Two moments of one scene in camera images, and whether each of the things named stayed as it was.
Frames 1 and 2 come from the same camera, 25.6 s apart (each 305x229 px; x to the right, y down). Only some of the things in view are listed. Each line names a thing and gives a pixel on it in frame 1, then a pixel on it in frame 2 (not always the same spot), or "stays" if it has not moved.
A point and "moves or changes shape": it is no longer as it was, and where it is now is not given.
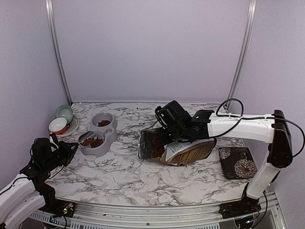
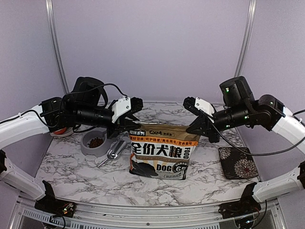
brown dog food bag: [155, 142] moves or changes shape
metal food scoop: [86, 138] -> [115, 150]
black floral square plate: [237, 162] stays
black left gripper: [69, 153] -> [122, 122]
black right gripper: [164, 139] -> [202, 125]
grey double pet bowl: [104, 125] stays
